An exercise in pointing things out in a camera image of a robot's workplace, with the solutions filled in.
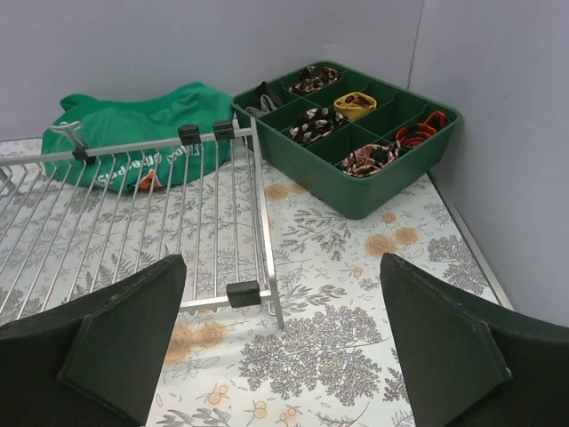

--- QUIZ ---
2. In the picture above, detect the green cloth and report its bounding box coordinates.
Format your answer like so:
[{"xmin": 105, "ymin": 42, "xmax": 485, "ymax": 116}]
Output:
[{"xmin": 44, "ymin": 83, "xmax": 233, "ymax": 191}]

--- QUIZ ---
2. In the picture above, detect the black floral hair tie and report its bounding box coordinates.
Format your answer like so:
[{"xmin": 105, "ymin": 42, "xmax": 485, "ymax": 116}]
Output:
[{"xmin": 287, "ymin": 106, "xmax": 347, "ymax": 146}]

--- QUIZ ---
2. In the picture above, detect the green divided organizer tray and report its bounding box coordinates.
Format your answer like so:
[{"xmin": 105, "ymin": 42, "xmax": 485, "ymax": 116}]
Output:
[{"xmin": 233, "ymin": 61, "xmax": 461, "ymax": 219}]

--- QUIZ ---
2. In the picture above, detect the orange black hair tie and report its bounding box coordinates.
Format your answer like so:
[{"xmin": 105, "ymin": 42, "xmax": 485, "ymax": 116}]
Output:
[{"xmin": 394, "ymin": 109, "xmax": 451, "ymax": 148}]

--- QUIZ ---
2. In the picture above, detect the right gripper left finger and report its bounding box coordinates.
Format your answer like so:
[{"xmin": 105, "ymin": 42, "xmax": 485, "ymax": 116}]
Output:
[{"xmin": 58, "ymin": 254, "xmax": 186, "ymax": 425}]

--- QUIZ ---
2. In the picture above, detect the metal wire dish rack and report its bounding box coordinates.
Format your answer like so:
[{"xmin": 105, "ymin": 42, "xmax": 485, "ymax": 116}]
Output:
[{"xmin": 1, "ymin": 122, "xmax": 285, "ymax": 326}]

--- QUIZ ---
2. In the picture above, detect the yellow hair tie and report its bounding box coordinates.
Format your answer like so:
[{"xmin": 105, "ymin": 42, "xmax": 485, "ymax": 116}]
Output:
[{"xmin": 333, "ymin": 92, "xmax": 378, "ymax": 122}]

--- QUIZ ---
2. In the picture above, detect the black gold hair tie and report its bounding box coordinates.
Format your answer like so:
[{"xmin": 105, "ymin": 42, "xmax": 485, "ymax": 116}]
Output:
[{"xmin": 287, "ymin": 65, "xmax": 342, "ymax": 95}]

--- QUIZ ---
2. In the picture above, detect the floral patterned table mat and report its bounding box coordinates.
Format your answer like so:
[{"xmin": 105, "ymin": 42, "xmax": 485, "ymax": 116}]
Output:
[{"xmin": 1, "ymin": 140, "xmax": 498, "ymax": 426}]

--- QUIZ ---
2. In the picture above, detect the purple patterned hair tie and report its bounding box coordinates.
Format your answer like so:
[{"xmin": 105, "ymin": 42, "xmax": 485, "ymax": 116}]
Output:
[{"xmin": 341, "ymin": 141, "xmax": 404, "ymax": 178}]

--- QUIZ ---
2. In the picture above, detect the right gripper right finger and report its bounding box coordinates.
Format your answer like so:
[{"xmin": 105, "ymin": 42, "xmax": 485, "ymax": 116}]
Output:
[{"xmin": 381, "ymin": 254, "xmax": 568, "ymax": 426}]

